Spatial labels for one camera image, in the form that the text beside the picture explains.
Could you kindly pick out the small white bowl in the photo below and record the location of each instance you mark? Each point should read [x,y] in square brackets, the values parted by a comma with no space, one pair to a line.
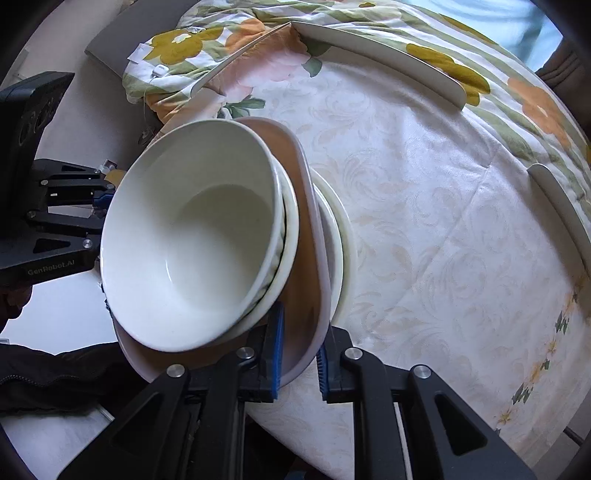
[194,240]

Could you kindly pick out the person's left hand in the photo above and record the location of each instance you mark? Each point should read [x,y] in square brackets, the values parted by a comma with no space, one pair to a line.
[11,304]

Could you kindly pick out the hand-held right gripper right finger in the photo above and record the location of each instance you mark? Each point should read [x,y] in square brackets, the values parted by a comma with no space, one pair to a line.
[323,374]

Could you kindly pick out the cream patterned bowl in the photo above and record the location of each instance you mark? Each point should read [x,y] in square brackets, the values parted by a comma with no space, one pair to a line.
[290,240]

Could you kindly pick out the large cream plate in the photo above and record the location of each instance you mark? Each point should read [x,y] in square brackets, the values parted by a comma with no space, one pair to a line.
[347,230]

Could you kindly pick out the person's left forearm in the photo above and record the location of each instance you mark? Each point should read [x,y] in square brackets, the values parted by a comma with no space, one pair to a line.
[55,378]

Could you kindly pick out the grey sofa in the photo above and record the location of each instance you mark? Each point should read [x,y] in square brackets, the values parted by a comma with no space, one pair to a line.
[120,41]

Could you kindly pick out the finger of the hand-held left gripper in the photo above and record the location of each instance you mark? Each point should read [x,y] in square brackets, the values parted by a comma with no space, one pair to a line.
[64,221]
[69,182]

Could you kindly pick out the sheer blue curtain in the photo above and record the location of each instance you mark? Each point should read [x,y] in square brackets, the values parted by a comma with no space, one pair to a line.
[521,27]

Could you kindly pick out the floral blanket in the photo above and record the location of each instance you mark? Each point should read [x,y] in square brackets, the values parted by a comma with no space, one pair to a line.
[461,32]

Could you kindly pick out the brown curtain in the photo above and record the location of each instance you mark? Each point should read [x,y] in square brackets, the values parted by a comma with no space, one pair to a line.
[568,64]

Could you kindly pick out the cream oval dish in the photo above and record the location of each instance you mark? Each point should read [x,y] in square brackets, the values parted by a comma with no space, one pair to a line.
[369,48]

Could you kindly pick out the pink square bowl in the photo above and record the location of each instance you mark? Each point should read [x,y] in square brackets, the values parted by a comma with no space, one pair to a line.
[304,295]

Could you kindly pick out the white patterned tablecloth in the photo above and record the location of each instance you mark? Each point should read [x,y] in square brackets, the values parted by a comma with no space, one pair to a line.
[438,230]

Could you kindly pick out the large white plate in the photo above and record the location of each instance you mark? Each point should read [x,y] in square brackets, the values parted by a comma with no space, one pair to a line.
[333,258]

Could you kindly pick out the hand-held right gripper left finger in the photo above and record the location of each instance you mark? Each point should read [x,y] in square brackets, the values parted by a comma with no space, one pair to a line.
[276,355]

